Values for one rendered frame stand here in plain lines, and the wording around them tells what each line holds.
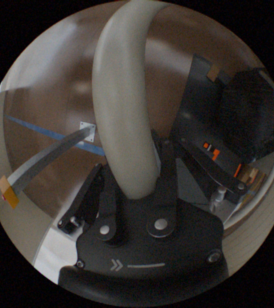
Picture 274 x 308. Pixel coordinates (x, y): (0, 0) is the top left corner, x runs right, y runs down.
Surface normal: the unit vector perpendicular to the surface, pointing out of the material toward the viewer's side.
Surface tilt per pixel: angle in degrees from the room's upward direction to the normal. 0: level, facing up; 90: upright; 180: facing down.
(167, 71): 0
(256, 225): 90
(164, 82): 0
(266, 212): 90
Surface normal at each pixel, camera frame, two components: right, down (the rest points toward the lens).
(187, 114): -0.09, 0.42
